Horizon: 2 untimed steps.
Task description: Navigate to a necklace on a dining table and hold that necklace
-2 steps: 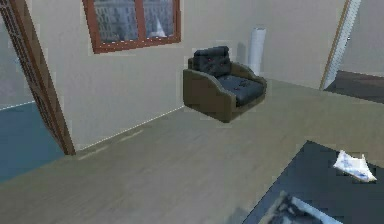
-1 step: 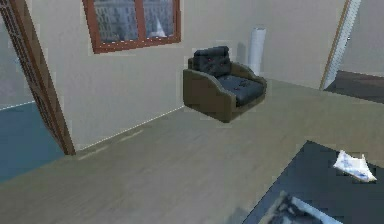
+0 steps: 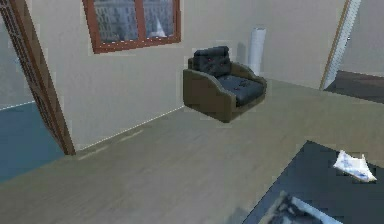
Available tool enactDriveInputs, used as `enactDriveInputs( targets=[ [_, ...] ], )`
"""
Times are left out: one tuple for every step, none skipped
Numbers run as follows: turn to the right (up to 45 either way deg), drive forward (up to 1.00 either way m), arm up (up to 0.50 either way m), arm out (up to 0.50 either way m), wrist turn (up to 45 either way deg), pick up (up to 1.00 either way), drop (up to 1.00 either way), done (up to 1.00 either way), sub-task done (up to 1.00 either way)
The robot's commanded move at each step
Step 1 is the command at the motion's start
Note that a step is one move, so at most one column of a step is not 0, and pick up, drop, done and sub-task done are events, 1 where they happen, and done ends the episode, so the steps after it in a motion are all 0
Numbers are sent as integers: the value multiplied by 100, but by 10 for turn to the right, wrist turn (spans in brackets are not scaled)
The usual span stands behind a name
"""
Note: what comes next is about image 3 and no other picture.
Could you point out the black cushioned brown armchair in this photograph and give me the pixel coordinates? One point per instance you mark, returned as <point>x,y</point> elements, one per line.
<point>213,90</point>

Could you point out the white cylinder floor lamp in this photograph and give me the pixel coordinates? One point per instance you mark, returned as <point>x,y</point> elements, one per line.
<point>257,46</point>

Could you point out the brown framed window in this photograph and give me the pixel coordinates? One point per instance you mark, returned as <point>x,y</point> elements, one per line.
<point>141,20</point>

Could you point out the black table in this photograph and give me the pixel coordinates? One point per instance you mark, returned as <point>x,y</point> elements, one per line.
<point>320,193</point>

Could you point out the brown room door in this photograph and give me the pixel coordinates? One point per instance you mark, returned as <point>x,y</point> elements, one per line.
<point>36,76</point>

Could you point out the white room door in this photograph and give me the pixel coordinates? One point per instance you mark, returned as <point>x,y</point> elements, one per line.
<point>340,43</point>

